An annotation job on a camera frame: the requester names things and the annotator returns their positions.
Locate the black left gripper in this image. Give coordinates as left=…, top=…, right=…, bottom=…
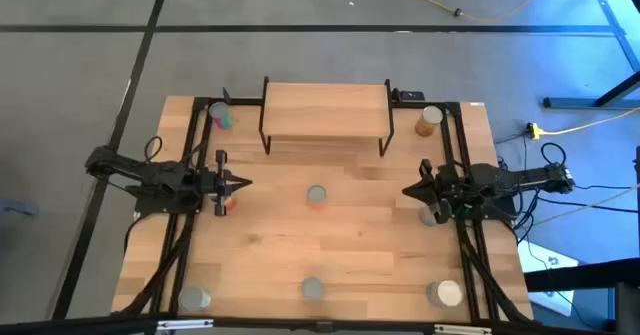
left=197, top=149, right=253, bottom=217

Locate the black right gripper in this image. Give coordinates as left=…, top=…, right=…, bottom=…
left=402, top=158, right=459, bottom=226

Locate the blue and yellow can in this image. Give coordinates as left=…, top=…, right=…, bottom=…
left=418, top=204, right=441, bottom=228
left=426, top=279, right=464, bottom=310

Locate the pink and teal can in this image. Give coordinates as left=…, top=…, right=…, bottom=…
left=208, top=101, right=234, bottom=130

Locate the orange beans can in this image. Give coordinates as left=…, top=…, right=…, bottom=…
left=414, top=105, right=445, bottom=138

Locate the orange red can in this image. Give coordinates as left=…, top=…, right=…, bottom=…
left=306, top=184, right=329, bottom=212

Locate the white can with green print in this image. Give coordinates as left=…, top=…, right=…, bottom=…
left=178, top=285, right=212, bottom=314

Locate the wooden shelf with black legs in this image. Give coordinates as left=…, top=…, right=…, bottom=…
left=258, top=76, right=396, bottom=157

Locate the yellow can with black beans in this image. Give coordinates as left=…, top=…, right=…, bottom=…
left=300, top=276, right=325, bottom=302

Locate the white printed paper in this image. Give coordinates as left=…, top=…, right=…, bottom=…
left=517, top=239, right=580, bottom=317

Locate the black metal beam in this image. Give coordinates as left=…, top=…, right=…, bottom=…
left=523, top=256, right=640, bottom=295

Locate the grey cabinet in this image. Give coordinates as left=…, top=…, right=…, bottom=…
left=614, top=282, right=640, bottom=335

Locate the black aluminium table frame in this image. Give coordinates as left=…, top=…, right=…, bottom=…
left=0, top=94, right=616, bottom=335

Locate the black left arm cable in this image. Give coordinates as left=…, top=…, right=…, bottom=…
left=143, top=135, right=164, bottom=165

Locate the silver metal bracket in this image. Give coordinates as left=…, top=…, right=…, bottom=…
left=432, top=323, right=493, bottom=335
left=156, top=318, right=215, bottom=332

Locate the yellow power cable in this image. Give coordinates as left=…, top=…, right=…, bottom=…
left=539, top=106, right=640, bottom=137

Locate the thick black floor cable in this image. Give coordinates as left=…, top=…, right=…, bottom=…
left=535, top=194, right=640, bottom=214

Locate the thin black floor cable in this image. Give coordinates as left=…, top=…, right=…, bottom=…
left=573, top=182, right=640, bottom=192

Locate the yellow extension cable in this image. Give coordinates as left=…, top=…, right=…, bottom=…
left=401, top=0, right=555, bottom=25

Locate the tan floor cable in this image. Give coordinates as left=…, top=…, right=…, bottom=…
left=529, top=184, right=640, bottom=227

